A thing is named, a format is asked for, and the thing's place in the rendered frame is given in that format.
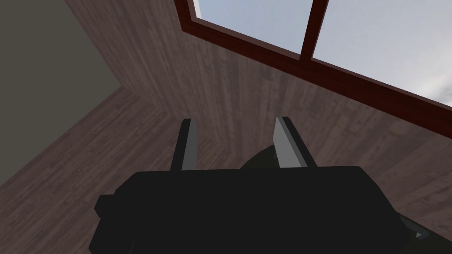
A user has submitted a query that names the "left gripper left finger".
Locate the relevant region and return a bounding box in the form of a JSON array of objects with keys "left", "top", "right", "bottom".
[{"left": 169, "top": 118, "right": 199, "bottom": 172}]

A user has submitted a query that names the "dark red framed window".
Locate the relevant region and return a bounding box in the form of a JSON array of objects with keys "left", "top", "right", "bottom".
[{"left": 173, "top": 0, "right": 452, "bottom": 139}]

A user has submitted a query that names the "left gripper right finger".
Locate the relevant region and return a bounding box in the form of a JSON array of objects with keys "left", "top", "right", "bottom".
[{"left": 273, "top": 116, "right": 318, "bottom": 169}]

